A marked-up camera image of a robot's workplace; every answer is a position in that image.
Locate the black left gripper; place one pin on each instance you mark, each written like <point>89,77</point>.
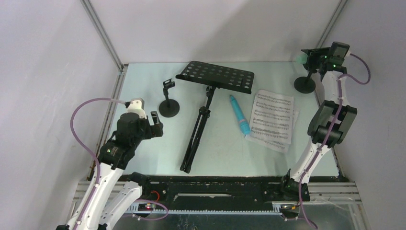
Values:
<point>154,131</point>

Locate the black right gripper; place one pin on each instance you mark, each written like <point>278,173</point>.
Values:
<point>314,52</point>

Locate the green toy microphone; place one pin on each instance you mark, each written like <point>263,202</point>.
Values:
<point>301,58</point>

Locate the black microphone stand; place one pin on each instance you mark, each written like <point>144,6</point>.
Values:
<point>305,84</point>
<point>169,107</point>

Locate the sheet music page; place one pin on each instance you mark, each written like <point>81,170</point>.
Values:
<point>272,117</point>
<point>274,145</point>

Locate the black music stand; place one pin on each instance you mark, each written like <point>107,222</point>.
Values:
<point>206,101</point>

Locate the blue toy microphone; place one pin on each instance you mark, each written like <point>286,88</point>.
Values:
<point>242,121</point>

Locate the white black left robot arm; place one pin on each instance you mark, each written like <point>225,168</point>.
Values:
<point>110,165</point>

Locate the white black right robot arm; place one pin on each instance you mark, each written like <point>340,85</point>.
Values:
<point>331,122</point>

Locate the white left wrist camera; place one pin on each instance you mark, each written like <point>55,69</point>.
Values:
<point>136,106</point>

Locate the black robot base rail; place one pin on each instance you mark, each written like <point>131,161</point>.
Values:
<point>222,193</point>

